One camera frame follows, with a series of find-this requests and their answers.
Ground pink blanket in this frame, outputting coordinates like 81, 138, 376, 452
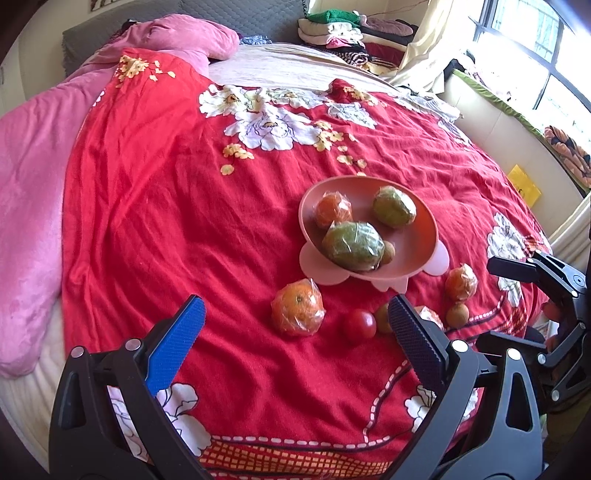
0, 42, 409, 462

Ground orange patterned cloth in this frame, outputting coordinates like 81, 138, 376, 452
544, 126, 591, 190

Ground cream curtain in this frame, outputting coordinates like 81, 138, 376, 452
388, 0, 488, 93

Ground pink pillow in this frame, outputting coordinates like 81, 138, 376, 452
99, 14, 241, 61

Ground white patterned cloth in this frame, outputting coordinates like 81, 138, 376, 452
397, 90, 462, 123

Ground person's right hand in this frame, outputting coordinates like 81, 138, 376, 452
543, 301, 564, 352

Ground grey quilted headboard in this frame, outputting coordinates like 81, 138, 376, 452
62, 0, 310, 77

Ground yellow paper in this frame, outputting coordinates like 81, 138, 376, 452
507, 165, 542, 204

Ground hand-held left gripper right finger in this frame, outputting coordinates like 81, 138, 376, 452
388, 294, 544, 480

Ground large plastic-wrapped green citrus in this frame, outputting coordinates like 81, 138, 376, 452
322, 220, 386, 272

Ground pile of folded clothes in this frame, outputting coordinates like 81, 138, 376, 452
298, 9, 419, 75

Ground red tomato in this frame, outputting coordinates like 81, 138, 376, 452
342, 309, 377, 343

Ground black garment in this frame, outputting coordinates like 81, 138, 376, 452
443, 53, 476, 81

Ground pink plastic bowl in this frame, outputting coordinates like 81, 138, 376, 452
298, 174, 450, 292

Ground red floral blanket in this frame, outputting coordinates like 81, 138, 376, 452
61, 46, 550, 480

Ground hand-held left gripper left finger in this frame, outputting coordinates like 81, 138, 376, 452
48, 294, 218, 480

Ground window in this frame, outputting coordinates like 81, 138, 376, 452
471, 0, 591, 130

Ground green-trimmed sill cushion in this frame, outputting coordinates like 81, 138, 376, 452
438, 69, 591, 217

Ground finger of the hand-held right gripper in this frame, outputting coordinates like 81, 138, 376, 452
478, 332, 555, 370
488, 251, 591, 305

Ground small plastic-wrapped orange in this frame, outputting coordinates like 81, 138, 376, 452
444, 263, 478, 303

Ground small brown kiwi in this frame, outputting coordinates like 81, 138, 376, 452
373, 303, 394, 335

